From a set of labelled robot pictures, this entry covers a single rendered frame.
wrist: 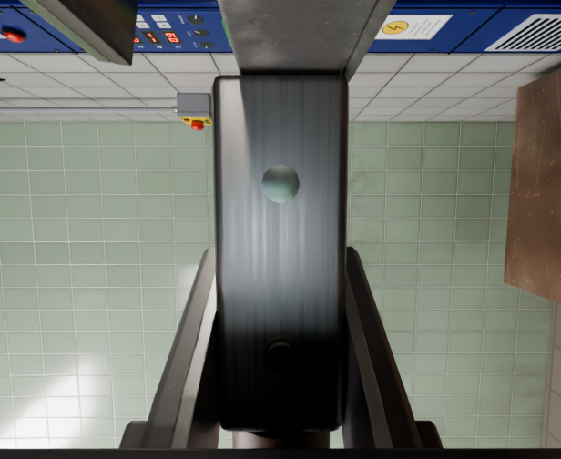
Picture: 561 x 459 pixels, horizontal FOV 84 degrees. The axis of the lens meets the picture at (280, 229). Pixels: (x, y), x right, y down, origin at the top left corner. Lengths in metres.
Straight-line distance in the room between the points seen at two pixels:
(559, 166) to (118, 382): 1.73
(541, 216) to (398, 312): 0.75
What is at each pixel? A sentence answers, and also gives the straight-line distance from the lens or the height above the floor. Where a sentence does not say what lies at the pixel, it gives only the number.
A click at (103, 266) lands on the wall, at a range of 1.55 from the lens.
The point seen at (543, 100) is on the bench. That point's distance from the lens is 1.00.
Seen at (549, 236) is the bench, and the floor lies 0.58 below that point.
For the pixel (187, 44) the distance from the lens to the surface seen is 0.70.
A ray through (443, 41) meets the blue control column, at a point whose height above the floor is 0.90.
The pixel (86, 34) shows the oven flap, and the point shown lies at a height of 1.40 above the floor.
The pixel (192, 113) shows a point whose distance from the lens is 1.04.
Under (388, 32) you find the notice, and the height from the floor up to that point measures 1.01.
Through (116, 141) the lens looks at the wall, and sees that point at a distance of 1.51.
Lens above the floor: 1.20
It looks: level
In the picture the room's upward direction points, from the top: 90 degrees counter-clockwise
